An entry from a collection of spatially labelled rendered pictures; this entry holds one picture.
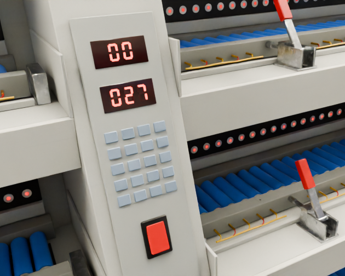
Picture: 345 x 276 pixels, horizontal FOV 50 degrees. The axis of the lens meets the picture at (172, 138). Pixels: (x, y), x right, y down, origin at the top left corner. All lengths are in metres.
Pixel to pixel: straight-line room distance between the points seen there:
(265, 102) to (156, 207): 0.16
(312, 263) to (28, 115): 0.33
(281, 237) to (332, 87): 0.18
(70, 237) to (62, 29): 0.26
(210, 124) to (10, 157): 0.18
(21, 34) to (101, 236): 0.29
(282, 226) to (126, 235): 0.22
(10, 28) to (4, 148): 0.24
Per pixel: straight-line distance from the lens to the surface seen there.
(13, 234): 0.47
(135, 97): 0.31
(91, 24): 0.31
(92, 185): 0.31
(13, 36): 0.51
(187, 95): 0.34
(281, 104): 0.41
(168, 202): 0.33
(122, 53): 0.31
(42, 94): 0.35
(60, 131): 0.31
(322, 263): 0.47
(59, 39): 0.31
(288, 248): 0.45
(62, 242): 0.48
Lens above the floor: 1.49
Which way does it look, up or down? 7 degrees down
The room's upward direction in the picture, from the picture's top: 10 degrees counter-clockwise
